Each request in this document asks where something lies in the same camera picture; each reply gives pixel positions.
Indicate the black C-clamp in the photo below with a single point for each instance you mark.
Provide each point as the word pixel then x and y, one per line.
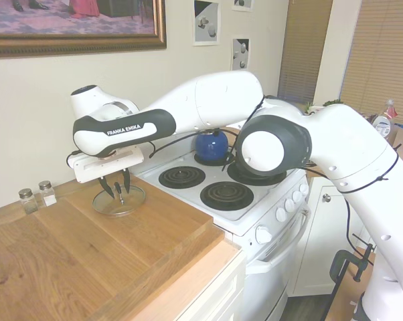
pixel 359 264

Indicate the wide wooden window blind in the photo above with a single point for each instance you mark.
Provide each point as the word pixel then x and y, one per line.
pixel 382 57

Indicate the small black coil burner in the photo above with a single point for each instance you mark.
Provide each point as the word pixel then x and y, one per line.
pixel 226 195
pixel 181 176

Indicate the white drawer cabinet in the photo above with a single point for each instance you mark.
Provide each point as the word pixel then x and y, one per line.
pixel 221 291

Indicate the glass salt shaker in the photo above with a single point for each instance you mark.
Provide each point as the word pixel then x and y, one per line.
pixel 48 197

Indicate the large wooden cutting board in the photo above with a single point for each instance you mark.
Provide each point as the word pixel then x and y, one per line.
pixel 87 254

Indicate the narrow wooden window blind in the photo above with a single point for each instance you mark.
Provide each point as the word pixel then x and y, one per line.
pixel 303 50

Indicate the gold framed painting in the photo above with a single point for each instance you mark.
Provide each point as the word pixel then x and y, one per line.
pixel 71 26

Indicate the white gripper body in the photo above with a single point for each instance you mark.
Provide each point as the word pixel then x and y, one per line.
pixel 107 164

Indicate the tall grey shapes poster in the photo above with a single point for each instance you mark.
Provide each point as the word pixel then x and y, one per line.
pixel 206 21

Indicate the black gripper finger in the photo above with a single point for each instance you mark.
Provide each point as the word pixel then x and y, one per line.
pixel 106 187
pixel 126 180

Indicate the white cabinet with knob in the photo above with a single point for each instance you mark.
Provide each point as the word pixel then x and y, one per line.
pixel 325 247

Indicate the dish soap bottle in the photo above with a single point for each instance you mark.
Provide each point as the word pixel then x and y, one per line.
pixel 384 122

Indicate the green potted plant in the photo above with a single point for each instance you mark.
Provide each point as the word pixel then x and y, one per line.
pixel 332 103

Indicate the small grey shapes poster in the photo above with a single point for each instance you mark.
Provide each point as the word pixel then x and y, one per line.
pixel 243 4

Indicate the white electric stove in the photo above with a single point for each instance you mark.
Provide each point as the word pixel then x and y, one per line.
pixel 255 267

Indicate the white stove knob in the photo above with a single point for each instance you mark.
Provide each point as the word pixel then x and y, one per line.
pixel 304 188
pixel 297 196
pixel 289 204
pixel 263 234
pixel 281 214

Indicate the blue enamel kettle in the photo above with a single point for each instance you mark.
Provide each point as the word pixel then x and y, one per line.
pixel 210 143

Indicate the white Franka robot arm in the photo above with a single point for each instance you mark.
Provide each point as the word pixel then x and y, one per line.
pixel 221 97

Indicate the glass pepper shaker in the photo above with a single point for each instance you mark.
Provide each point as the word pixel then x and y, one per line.
pixel 29 204

